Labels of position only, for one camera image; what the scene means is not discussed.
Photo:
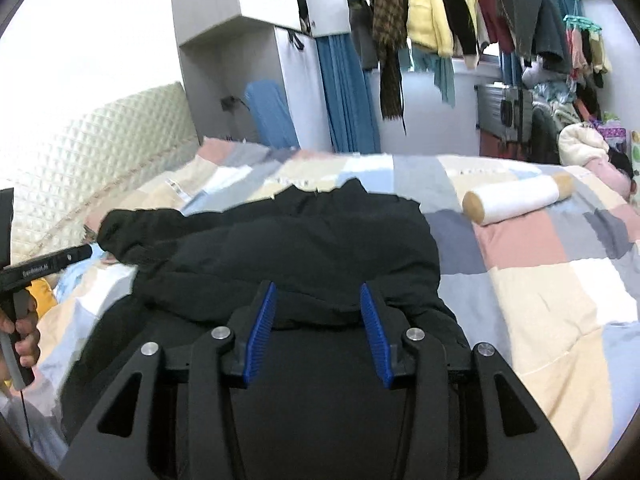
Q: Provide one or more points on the brown plaid scarf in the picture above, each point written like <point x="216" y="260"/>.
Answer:
<point x="387" y="20"/>

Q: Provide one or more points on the silver radiator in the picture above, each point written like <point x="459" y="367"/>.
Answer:
<point x="502" y="115"/>

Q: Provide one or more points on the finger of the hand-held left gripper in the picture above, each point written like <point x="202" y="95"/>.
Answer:
<point x="72" y="255"/>

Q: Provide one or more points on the black hanging garment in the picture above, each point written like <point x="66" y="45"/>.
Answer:
<point x="459" y="15"/>

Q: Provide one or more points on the green clip hanger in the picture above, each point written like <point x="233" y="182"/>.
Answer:
<point x="582" y="22"/>

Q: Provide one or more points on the blue padded board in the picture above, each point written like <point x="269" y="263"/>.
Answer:
<point x="270" y="110"/>

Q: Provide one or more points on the dark grey hanging garment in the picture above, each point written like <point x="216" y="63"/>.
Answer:
<point x="362" y="35"/>

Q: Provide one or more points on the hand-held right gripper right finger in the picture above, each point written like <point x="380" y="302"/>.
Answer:
<point x="375" y="335"/>

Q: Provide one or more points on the blue curtain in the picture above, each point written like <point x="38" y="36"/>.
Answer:
<point x="345" y="100"/>

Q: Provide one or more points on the pastel patchwork quilt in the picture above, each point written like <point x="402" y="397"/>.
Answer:
<point x="525" y="280"/>

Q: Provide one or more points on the teal hanging cloth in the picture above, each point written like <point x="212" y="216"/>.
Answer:
<point x="444" y="80"/>

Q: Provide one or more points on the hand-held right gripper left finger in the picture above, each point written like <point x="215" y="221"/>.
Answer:
<point x="262" y="332"/>

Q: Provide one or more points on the pink garment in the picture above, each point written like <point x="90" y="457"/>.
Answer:
<point x="607" y="172"/>

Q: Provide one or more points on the yellow cloth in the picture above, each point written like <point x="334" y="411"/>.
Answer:
<point x="44" y="297"/>

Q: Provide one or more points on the cream fleece garment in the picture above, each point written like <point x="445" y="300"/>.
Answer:
<point x="580" y="142"/>

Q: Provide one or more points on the red hanging garment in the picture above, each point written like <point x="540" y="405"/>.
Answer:
<point x="492" y="20"/>

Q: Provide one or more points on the black jacket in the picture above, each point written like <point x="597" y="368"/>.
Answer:
<point x="310" y="245"/>

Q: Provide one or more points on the white bolster pillow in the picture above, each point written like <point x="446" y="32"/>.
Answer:
<point x="515" y="197"/>

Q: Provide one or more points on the cream quilted headboard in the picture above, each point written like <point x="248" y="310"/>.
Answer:
<point x="100" y="145"/>

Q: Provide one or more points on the white wardrobe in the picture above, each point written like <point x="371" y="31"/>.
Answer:
<point x="250" y="5"/>

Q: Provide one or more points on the yellow hanging jacket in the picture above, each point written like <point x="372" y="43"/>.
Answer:
<point x="425" y="15"/>

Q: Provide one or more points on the person's left hand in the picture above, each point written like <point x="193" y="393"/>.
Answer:
<point x="27" y="342"/>

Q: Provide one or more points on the grey hanging coat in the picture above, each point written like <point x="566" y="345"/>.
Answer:
<point x="530" y="15"/>

